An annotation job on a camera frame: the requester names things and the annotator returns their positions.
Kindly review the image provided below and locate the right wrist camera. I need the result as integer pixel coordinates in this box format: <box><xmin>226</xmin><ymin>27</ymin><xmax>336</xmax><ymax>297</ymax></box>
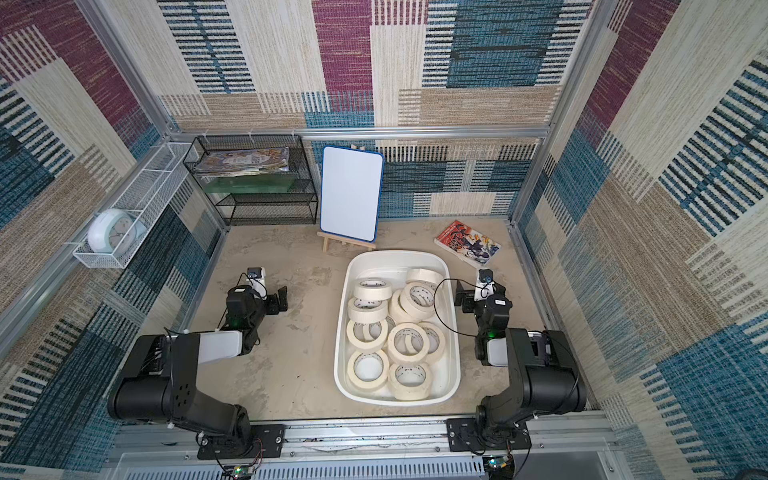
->
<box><xmin>474</xmin><ymin>269</ymin><xmax>495</xmax><ymax>302</ymax></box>

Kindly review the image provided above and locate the white plastic storage box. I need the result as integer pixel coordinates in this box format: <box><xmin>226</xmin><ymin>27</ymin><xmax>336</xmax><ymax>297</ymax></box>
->
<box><xmin>334</xmin><ymin>250</ymin><xmax>461</xmax><ymax>407</ymax></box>

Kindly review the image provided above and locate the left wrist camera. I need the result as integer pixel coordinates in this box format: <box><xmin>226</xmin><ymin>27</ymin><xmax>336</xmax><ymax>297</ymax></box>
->
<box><xmin>246</xmin><ymin>267</ymin><xmax>268</xmax><ymax>299</ymax></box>

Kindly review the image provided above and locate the red manga book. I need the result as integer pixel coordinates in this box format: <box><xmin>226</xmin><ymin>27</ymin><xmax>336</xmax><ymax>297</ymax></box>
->
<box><xmin>434</xmin><ymin>220</ymin><xmax>501</xmax><ymax>269</ymax></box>

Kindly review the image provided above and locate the white alarm clock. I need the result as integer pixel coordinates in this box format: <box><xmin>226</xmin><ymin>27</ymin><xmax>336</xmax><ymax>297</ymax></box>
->
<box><xmin>87</xmin><ymin>208</ymin><xmax>147</xmax><ymax>257</ymax></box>

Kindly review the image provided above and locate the black wire shelf rack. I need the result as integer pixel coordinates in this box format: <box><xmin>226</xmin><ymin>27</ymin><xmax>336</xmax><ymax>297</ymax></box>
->
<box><xmin>183</xmin><ymin>134</ymin><xmax>319</xmax><ymax>227</ymax></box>

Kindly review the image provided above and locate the green book on shelf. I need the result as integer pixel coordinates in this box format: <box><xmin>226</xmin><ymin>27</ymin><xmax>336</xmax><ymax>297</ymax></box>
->
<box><xmin>203</xmin><ymin>174</ymin><xmax>297</xmax><ymax>194</ymax></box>

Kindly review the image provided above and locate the colourful magazine on shelf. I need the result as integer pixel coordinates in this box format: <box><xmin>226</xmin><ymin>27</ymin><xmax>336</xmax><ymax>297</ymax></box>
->
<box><xmin>192</xmin><ymin>147</ymin><xmax>290</xmax><ymax>177</ymax></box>

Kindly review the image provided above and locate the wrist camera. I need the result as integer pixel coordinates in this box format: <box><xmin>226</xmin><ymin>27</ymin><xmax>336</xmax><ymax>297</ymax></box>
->
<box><xmin>246</xmin><ymin>267</ymin><xmax>268</xmax><ymax>299</ymax></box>
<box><xmin>474</xmin><ymin>269</ymin><xmax>495</xmax><ymax>302</ymax></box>

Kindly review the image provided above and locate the white wire wall basket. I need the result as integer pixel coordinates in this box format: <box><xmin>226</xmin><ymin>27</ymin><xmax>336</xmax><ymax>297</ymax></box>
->
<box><xmin>73</xmin><ymin>142</ymin><xmax>190</xmax><ymax>269</ymax></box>

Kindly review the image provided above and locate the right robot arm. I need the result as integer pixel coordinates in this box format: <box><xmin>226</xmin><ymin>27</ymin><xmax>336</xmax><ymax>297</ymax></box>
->
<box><xmin>445</xmin><ymin>280</ymin><xmax>587</xmax><ymax>456</ymax></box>

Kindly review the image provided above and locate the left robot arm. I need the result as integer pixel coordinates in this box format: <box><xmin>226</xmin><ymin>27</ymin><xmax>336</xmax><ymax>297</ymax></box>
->
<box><xmin>107</xmin><ymin>284</ymin><xmax>288</xmax><ymax>466</ymax></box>

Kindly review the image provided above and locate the blue framed whiteboard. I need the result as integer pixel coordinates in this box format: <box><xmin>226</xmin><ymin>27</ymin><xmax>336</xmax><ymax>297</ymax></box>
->
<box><xmin>320</xmin><ymin>146</ymin><xmax>384</xmax><ymax>243</ymax></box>

